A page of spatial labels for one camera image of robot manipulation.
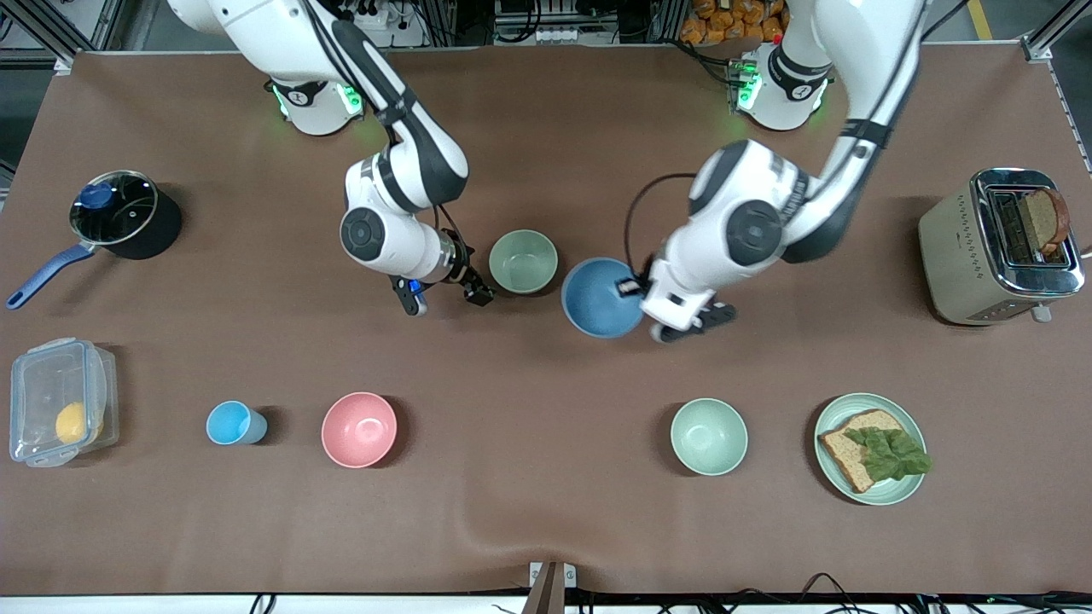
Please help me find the brown bread slice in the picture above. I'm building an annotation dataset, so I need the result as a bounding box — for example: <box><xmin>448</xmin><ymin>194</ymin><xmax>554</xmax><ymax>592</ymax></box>
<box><xmin>818</xmin><ymin>408</ymin><xmax>907</xmax><ymax>495</ymax></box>

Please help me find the orange snack bag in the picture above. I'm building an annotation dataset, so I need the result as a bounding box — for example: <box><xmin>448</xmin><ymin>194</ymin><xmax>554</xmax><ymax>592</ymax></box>
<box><xmin>680</xmin><ymin>0</ymin><xmax>787</xmax><ymax>45</ymax></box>

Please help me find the light blue cup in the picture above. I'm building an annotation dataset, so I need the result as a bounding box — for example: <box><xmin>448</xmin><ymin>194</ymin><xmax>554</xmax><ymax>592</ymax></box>
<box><xmin>206</xmin><ymin>400</ymin><xmax>269</xmax><ymax>446</ymax></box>

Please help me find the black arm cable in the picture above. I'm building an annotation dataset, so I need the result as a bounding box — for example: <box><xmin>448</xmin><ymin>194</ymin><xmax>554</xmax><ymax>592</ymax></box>
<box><xmin>625</xmin><ymin>0</ymin><xmax>926</xmax><ymax>278</ymax></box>
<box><xmin>303</xmin><ymin>0</ymin><xmax>468</xmax><ymax>252</ymax></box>

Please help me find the yellow lemon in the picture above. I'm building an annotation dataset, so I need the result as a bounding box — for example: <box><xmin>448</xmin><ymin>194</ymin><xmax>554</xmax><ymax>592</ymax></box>
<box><xmin>55</xmin><ymin>402</ymin><xmax>105</xmax><ymax>445</ymax></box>

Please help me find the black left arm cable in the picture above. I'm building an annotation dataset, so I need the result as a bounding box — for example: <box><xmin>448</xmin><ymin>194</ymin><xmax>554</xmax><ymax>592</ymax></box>
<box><xmin>625</xmin><ymin>0</ymin><xmax>926</xmax><ymax>278</ymax></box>

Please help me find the white power strip with plugs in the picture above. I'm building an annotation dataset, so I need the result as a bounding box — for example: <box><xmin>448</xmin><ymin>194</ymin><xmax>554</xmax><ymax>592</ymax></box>
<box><xmin>341</xmin><ymin>0</ymin><xmax>427</xmax><ymax>49</ymax></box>

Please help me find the clear plastic lidded container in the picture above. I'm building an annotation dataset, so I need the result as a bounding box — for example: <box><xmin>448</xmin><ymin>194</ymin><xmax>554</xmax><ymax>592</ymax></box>
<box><xmin>9</xmin><ymin>338</ymin><xmax>120</xmax><ymax>468</ymax></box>

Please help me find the dull sage green bowl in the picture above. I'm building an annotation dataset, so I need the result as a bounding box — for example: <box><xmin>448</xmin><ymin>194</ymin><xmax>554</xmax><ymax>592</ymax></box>
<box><xmin>488</xmin><ymin>229</ymin><xmax>560</xmax><ymax>296</ymax></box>

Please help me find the mint green plate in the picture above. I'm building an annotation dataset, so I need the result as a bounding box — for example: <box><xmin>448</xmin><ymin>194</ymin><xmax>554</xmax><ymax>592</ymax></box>
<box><xmin>813</xmin><ymin>392</ymin><xmax>928</xmax><ymax>507</ymax></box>

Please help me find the pale mint green bowl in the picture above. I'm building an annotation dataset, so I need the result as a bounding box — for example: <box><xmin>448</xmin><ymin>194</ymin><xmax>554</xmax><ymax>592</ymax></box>
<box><xmin>670</xmin><ymin>397</ymin><xmax>749</xmax><ymax>477</ymax></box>

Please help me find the metal bracket with wooden post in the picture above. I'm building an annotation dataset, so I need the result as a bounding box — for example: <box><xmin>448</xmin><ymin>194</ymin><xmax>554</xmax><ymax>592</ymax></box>
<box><xmin>529</xmin><ymin>561</ymin><xmax>577</xmax><ymax>614</ymax></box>

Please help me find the pink bowl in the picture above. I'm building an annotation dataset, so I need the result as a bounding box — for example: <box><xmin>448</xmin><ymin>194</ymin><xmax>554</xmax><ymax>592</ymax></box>
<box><xmin>321</xmin><ymin>391</ymin><xmax>398</xmax><ymax>469</ymax></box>

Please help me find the blue bowl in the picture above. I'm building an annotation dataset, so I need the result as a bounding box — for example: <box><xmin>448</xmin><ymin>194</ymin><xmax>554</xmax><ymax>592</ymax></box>
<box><xmin>561</xmin><ymin>257</ymin><xmax>647</xmax><ymax>339</ymax></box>

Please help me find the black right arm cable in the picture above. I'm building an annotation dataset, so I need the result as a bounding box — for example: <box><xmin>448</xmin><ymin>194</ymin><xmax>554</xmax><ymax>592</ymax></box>
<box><xmin>303</xmin><ymin>0</ymin><xmax>468</xmax><ymax>252</ymax></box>

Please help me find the green lettuce leaf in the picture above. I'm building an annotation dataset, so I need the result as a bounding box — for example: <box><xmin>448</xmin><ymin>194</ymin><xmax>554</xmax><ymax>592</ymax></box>
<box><xmin>843</xmin><ymin>426</ymin><xmax>933</xmax><ymax>483</ymax></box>

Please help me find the black pot with blue handle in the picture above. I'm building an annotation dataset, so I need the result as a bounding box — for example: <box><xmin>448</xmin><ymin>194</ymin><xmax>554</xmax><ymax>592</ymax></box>
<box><xmin>6</xmin><ymin>170</ymin><xmax>183</xmax><ymax>310</ymax></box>

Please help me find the beige and chrome toaster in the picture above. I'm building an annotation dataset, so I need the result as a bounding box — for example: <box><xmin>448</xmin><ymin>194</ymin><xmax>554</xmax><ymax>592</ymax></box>
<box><xmin>918</xmin><ymin>167</ymin><xmax>1086</xmax><ymax>326</ymax></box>

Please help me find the glass lid with blue knob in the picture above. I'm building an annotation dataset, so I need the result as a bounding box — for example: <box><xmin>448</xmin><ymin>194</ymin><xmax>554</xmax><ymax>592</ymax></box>
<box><xmin>70</xmin><ymin>171</ymin><xmax>160</xmax><ymax>246</ymax></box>

